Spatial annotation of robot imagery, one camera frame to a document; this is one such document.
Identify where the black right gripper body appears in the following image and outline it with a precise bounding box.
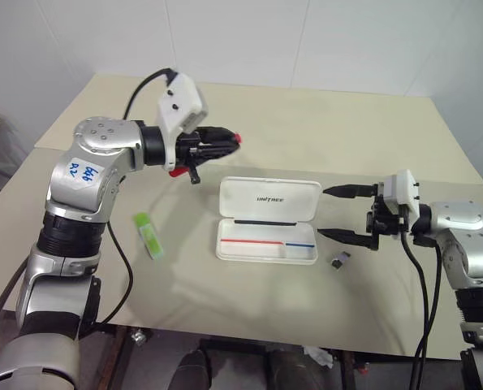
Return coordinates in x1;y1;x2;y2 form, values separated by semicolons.
364;182;408;251

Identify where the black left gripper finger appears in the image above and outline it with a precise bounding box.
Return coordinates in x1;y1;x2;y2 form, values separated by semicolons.
192;141;243;166
201;126;238;145

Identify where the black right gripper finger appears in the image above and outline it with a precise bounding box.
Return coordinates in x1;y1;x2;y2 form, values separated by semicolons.
321;183;377;200
317;228;374;249

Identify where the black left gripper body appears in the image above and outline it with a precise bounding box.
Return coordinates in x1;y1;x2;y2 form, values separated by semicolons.
175;128;210;186

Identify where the red marker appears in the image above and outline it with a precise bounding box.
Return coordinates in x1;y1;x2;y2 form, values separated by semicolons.
168;132;244;179

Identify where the white hinged pencil case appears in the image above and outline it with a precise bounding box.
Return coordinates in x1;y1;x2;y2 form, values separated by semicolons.
215;175;322;267

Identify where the green translucent marker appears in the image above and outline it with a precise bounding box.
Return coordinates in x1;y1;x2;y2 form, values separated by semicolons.
132;211;165;261

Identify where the white crumpled paper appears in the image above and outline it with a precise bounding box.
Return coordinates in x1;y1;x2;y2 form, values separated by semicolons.
303;344;335;369

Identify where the dark rounded shape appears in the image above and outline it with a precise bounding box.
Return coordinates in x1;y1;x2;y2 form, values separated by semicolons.
175;349;214;390

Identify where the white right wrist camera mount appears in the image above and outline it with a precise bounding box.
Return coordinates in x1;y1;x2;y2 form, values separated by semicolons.
377;169;422;236

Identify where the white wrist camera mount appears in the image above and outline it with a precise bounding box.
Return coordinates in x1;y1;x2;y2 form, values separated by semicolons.
155;71;209;172
377;169;422;236

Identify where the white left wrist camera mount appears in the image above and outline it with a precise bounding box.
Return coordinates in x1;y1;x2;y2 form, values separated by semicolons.
155;71;209;172

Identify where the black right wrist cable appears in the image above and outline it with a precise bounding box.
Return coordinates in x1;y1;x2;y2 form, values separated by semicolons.
401;232;433;390

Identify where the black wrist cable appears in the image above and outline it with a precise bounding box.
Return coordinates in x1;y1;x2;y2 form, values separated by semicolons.
401;232;433;390
123;69;179;121

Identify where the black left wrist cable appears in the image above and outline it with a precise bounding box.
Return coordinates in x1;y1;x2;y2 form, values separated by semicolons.
123;69;179;121

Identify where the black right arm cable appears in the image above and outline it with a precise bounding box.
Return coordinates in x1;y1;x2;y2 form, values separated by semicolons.
421;242;446;390

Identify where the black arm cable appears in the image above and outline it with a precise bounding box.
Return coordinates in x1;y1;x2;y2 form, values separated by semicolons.
97;221;136;327
421;242;446;390

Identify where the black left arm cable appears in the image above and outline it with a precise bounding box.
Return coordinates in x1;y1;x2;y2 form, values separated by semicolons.
97;221;136;327

